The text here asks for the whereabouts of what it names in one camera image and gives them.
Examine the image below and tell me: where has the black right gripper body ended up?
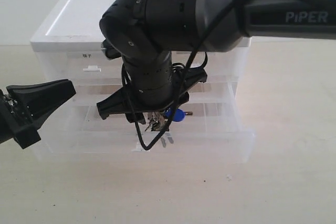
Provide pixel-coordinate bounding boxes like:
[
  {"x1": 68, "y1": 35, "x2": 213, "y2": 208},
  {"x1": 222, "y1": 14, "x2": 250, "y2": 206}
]
[{"x1": 122, "y1": 51, "x2": 175, "y2": 111}]

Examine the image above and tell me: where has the key bunch with blue fob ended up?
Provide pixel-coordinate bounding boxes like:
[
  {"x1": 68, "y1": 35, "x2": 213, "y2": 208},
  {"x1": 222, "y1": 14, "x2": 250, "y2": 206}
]
[{"x1": 143, "y1": 107, "x2": 194, "y2": 148}]

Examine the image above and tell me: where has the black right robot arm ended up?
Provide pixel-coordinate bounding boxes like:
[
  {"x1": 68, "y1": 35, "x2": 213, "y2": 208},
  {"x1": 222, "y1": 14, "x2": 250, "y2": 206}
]
[{"x1": 97, "y1": 0, "x2": 335, "y2": 123}]

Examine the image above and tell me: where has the top left small drawer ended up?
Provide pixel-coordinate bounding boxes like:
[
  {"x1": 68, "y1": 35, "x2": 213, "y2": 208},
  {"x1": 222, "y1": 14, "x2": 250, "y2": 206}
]
[{"x1": 36, "y1": 51, "x2": 122, "y2": 81}]

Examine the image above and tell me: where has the white translucent drawer cabinet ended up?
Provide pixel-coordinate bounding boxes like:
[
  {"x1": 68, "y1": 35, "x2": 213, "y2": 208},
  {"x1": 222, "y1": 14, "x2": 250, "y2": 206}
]
[{"x1": 29, "y1": 0, "x2": 257, "y2": 164}]

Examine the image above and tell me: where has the thin black camera cable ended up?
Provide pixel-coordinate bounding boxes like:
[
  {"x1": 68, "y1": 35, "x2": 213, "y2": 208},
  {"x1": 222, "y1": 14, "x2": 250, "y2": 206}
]
[{"x1": 122, "y1": 0, "x2": 257, "y2": 152}]

